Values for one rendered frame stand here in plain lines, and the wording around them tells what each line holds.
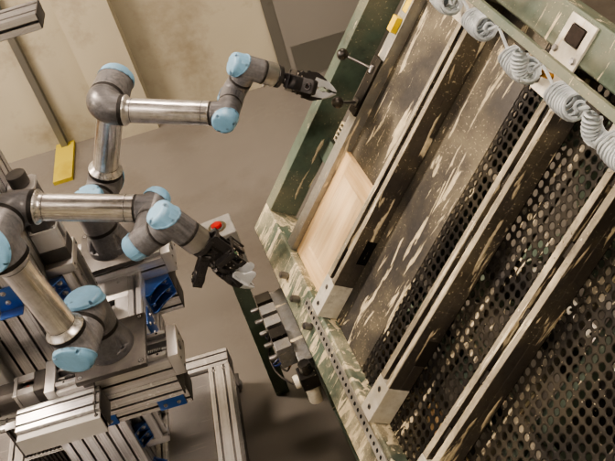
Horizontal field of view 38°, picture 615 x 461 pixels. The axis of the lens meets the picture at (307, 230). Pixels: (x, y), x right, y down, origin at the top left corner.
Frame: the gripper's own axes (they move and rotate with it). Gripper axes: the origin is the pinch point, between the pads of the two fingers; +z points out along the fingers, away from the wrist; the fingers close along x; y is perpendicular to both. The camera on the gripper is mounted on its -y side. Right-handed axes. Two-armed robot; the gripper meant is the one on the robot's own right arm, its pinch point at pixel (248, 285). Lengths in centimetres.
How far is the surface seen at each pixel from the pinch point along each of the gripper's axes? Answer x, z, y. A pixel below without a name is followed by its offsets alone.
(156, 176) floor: 264, 88, -116
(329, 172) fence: 61, 28, 20
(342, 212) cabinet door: 46, 34, 17
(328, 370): 5.1, 47.1, -10.3
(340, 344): 9.5, 45.5, -2.7
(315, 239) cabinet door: 52, 40, 1
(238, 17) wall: 330, 77, -29
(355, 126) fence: 63, 22, 36
